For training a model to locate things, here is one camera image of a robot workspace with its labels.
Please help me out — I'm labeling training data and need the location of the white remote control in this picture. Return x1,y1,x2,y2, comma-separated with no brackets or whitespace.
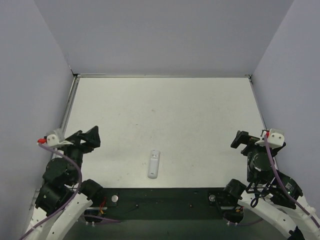
147,149,161,179

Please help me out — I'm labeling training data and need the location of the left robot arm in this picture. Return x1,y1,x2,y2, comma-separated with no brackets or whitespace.
21,125,103,240

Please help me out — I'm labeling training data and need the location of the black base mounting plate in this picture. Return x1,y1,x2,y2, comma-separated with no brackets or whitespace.
84,187,253,223

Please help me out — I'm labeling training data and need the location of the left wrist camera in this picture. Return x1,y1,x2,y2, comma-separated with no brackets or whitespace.
37,128,72,148

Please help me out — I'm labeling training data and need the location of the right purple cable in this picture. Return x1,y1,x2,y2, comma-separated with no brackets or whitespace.
227,134,320,227

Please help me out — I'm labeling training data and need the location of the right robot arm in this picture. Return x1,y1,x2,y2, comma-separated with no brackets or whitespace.
222,128,320,240

